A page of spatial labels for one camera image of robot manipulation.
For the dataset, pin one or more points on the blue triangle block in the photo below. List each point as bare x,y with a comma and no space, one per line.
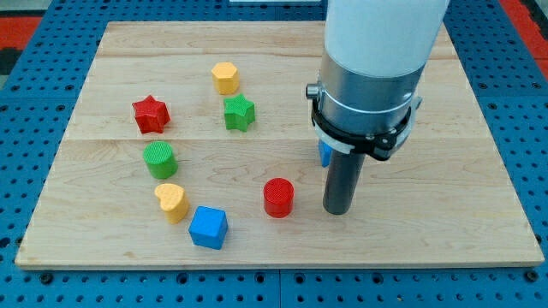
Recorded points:
324,153

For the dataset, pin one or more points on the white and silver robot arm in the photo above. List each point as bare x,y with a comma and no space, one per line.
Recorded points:
364,101

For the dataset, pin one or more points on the red cylinder block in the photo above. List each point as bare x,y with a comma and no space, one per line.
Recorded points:
278,194

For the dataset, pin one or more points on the green star block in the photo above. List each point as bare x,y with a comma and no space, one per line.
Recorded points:
239,113

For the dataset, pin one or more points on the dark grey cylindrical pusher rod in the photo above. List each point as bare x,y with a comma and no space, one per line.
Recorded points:
343,175

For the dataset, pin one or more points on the light wooden board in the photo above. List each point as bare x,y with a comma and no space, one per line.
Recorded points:
444,200

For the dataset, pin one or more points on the yellow hexagon block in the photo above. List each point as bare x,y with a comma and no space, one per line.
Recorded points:
225,78

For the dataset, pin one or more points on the blue cube block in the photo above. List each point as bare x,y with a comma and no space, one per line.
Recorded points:
208,227

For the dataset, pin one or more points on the yellow heart block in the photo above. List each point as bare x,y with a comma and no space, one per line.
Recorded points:
173,201

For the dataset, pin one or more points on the green cylinder block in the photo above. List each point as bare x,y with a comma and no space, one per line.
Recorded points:
160,160

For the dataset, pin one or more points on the red star block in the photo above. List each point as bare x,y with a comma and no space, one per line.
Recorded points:
151,115

